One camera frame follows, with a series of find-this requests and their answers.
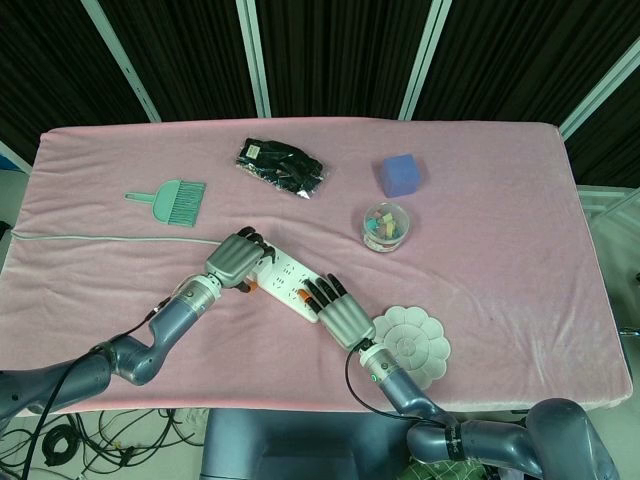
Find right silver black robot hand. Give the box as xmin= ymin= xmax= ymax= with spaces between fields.
xmin=298 ymin=272 xmax=377 ymax=351

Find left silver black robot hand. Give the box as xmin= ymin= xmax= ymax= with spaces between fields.
xmin=204 ymin=226 xmax=276 ymax=294

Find white power strip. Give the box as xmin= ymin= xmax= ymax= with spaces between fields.
xmin=247 ymin=244 xmax=321 ymax=325

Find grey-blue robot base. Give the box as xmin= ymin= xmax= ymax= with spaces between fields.
xmin=199 ymin=409 xmax=416 ymax=480

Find white flower-shaped palette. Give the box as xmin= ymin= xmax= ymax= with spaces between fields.
xmin=372 ymin=305 xmax=451 ymax=391

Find teal mini brush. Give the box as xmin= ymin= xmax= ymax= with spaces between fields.
xmin=124 ymin=179 xmax=207 ymax=226

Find black gloves in plastic bag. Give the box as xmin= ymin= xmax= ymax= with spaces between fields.
xmin=234 ymin=138 xmax=326 ymax=200

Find clear jar of coloured clips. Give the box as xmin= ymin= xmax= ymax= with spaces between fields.
xmin=362 ymin=199 xmax=414 ymax=255

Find blue foam cube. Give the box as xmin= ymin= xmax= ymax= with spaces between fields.
xmin=372 ymin=153 xmax=427 ymax=199

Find green checkered cloth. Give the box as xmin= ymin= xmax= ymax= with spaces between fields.
xmin=404 ymin=457 xmax=491 ymax=480

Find pink table cloth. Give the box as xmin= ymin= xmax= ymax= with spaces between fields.
xmin=0 ymin=118 xmax=632 ymax=416

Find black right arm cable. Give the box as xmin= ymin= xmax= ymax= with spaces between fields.
xmin=345 ymin=347 xmax=451 ymax=427

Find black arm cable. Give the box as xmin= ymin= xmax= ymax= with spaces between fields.
xmin=345 ymin=347 xmax=451 ymax=427
xmin=19 ymin=297 xmax=174 ymax=480

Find tangle of black floor cables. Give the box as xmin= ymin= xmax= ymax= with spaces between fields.
xmin=0 ymin=407 xmax=209 ymax=480

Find white partition post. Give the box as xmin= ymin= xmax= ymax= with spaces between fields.
xmin=237 ymin=0 xmax=272 ymax=120
xmin=559 ymin=37 xmax=640 ymax=144
xmin=397 ymin=0 xmax=454 ymax=121
xmin=82 ymin=0 xmax=162 ymax=123

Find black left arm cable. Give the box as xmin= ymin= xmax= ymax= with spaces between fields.
xmin=19 ymin=297 xmax=174 ymax=480

